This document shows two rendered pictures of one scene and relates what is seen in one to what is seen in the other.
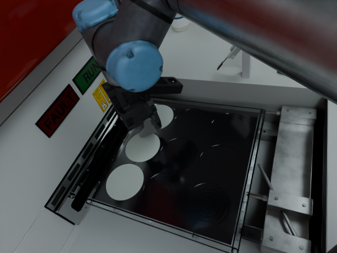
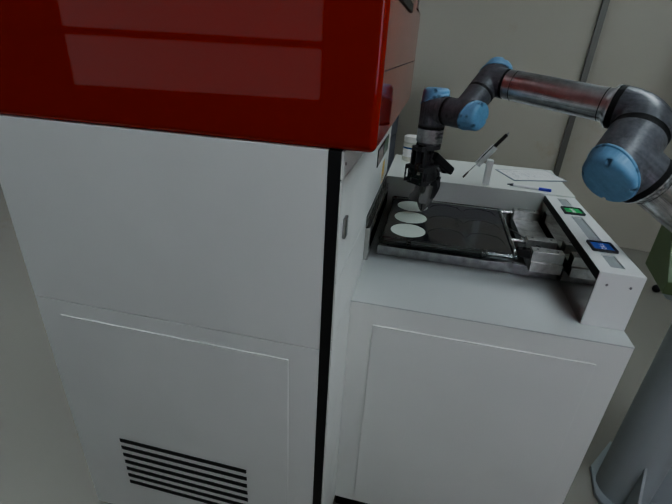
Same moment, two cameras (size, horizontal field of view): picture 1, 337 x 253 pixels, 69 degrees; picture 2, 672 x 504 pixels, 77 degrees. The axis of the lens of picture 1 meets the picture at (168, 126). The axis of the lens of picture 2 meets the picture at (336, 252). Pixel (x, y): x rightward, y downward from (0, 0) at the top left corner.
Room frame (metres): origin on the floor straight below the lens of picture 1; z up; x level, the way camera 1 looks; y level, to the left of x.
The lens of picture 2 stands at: (-0.59, 0.82, 1.37)
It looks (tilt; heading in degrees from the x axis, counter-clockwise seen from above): 26 degrees down; 335
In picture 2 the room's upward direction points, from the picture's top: 3 degrees clockwise
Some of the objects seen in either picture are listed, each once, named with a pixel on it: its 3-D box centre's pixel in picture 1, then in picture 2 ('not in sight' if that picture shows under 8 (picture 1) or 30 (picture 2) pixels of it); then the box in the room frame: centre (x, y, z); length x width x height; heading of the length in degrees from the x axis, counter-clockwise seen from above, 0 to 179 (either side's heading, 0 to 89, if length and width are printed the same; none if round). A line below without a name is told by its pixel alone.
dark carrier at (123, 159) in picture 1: (178, 154); (445, 222); (0.36, 0.00, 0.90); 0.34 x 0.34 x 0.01; 53
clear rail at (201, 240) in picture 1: (152, 223); (446, 247); (0.21, 0.11, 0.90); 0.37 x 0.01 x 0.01; 53
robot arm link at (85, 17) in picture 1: (105, 34); (434, 108); (0.43, 0.05, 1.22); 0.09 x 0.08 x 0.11; 16
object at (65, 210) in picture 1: (110, 145); (377, 216); (0.47, 0.18, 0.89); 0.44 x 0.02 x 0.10; 143
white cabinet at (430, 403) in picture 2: not in sight; (452, 340); (0.36, -0.13, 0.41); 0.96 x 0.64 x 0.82; 143
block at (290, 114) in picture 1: (297, 115); (525, 214); (0.35, -0.32, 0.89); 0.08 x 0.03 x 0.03; 53
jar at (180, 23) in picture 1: (179, 14); (411, 148); (0.84, -0.17, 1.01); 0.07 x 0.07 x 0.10
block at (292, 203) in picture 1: (289, 204); (540, 243); (0.15, -0.18, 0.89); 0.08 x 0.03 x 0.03; 53
